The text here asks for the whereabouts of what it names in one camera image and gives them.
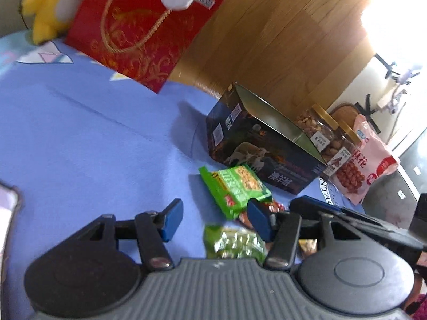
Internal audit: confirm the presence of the red snack packet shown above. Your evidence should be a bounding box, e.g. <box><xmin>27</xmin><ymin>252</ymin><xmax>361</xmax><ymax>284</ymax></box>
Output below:
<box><xmin>236</xmin><ymin>197</ymin><xmax>287</xmax><ymax>229</ymax></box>

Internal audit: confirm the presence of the green pea snack packet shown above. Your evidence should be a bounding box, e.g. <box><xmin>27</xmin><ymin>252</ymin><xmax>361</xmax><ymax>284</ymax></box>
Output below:
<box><xmin>203</xmin><ymin>225</ymin><xmax>268</xmax><ymax>264</ymax></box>

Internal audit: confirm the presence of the green cracker snack packet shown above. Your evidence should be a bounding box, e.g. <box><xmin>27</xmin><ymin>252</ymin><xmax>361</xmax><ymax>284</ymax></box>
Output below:
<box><xmin>199</xmin><ymin>165</ymin><xmax>272</xmax><ymax>220</ymax></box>

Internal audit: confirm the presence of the pink twisted snack bag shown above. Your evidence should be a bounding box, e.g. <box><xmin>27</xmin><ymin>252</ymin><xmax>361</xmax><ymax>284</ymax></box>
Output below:
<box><xmin>330</xmin><ymin>115</ymin><xmax>400</xmax><ymax>205</ymax></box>

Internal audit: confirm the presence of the black sheep-print tin box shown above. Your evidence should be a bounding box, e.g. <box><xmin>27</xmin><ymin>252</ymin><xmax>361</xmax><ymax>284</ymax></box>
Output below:
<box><xmin>206</xmin><ymin>82</ymin><xmax>326</xmax><ymax>195</ymax></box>

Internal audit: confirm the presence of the cashew nut jar gold lid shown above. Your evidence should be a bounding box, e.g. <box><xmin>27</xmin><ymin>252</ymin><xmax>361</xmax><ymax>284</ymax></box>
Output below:
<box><xmin>295</xmin><ymin>103</ymin><xmax>339</xmax><ymax>153</ymax></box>

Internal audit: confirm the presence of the pecan nut jar gold lid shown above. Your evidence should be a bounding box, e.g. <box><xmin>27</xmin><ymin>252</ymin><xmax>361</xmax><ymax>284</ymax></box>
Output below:
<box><xmin>321</xmin><ymin>119</ymin><xmax>362</xmax><ymax>179</ymax></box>

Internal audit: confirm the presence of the blue printed tablecloth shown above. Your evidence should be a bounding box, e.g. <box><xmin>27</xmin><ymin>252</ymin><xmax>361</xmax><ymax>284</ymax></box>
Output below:
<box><xmin>0</xmin><ymin>30</ymin><xmax>366</xmax><ymax>320</ymax></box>

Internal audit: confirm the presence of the brown woven round board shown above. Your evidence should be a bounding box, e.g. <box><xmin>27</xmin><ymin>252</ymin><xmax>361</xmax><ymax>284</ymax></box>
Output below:
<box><xmin>329</xmin><ymin>103</ymin><xmax>361</xmax><ymax>128</ymax></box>

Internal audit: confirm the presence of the smartphone with purple case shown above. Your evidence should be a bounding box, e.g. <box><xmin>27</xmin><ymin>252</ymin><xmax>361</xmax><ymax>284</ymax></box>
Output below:
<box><xmin>0</xmin><ymin>181</ymin><xmax>23</xmax><ymax>261</ymax></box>

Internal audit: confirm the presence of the red gift bag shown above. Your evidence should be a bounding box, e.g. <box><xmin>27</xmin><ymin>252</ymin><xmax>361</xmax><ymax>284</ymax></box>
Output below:
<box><xmin>65</xmin><ymin>0</ymin><xmax>224</xmax><ymax>93</ymax></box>

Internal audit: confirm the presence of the yellow duck plush toy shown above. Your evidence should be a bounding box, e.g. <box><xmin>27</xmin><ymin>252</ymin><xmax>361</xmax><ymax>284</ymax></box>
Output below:
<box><xmin>21</xmin><ymin>0</ymin><xmax>82</xmax><ymax>45</ymax></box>

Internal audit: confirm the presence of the white charger with cable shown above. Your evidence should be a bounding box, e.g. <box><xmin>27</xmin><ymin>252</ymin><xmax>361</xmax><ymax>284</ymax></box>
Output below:
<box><xmin>376</xmin><ymin>68</ymin><xmax>422</xmax><ymax>141</ymax></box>

